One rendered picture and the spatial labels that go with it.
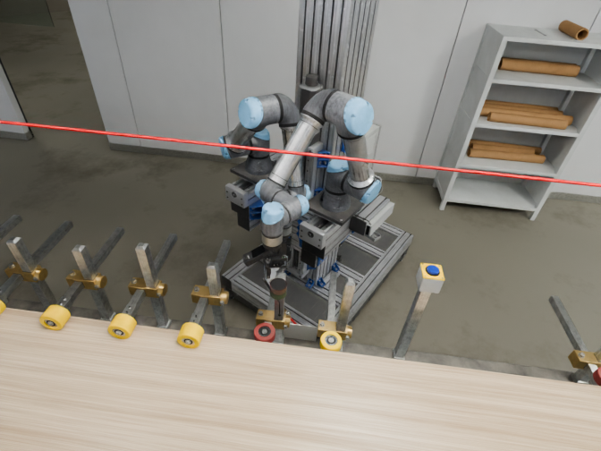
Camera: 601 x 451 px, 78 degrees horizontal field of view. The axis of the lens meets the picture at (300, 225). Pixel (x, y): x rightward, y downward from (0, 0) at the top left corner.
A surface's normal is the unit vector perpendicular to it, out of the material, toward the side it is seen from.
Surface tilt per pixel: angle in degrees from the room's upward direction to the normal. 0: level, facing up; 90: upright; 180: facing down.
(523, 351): 0
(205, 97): 90
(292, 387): 0
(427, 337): 0
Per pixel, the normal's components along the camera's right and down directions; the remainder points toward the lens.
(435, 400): 0.06, -0.77
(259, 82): -0.11, 0.62
